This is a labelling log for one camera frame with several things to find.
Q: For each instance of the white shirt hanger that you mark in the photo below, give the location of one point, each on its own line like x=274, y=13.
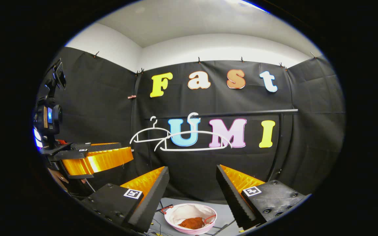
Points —
x=195, y=149

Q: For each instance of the white empty hanger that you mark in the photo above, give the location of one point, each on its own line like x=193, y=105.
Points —
x=155, y=124

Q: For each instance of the row of black cloth clips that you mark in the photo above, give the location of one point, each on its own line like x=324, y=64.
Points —
x=199, y=60

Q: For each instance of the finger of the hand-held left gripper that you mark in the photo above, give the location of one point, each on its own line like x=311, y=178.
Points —
x=97, y=147
x=97, y=162

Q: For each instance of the pink round laundry hamper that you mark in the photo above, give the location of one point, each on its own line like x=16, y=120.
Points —
x=189, y=209

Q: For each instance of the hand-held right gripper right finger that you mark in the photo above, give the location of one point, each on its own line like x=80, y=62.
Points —
x=233, y=200

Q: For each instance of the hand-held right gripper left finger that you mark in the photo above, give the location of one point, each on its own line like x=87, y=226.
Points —
x=153, y=196

